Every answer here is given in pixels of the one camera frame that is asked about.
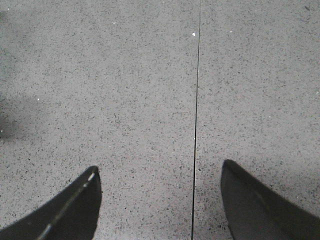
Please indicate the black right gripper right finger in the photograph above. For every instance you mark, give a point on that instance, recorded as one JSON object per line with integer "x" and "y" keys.
{"x": 255, "y": 212}

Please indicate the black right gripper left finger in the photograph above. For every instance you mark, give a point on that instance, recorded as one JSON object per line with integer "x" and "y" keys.
{"x": 71, "y": 215}

